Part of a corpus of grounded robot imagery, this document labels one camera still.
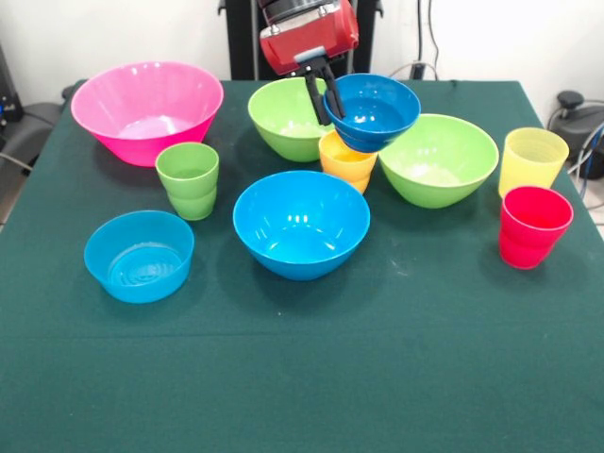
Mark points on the large pink bowl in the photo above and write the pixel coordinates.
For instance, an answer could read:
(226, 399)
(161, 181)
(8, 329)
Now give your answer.
(141, 94)

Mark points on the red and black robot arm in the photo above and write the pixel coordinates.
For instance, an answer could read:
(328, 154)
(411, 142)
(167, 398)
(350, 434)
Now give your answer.
(297, 9)

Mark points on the black pedestal leg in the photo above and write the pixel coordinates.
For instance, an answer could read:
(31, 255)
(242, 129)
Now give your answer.
(580, 122)

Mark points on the dark green tablecloth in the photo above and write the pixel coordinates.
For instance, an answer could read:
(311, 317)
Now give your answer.
(302, 368)

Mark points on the small dark blue bowl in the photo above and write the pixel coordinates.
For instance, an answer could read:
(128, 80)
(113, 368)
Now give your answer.
(377, 106)

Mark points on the wall power socket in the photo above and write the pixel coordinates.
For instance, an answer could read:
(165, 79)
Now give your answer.
(418, 70)

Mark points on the black equipment box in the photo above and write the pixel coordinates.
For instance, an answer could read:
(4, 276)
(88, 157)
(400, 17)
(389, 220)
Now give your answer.
(7, 94)

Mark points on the translucent light blue bowl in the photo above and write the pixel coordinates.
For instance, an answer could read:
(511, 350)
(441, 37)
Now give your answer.
(141, 283)

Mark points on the red cup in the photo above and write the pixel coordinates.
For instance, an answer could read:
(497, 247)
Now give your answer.
(533, 245)

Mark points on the translucent yellow cup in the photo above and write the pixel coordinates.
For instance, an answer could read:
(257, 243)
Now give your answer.
(533, 160)

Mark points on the green bowl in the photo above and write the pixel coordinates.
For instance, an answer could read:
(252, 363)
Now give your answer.
(278, 108)
(439, 151)

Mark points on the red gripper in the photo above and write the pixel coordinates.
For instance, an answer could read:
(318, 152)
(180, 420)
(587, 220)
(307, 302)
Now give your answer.
(307, 45)

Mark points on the green cup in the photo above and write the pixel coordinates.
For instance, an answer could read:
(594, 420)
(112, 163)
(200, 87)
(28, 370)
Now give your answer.
(189, 198)

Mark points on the orange cup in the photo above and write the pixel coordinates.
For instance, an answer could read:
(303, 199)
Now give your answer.
(347, 165)

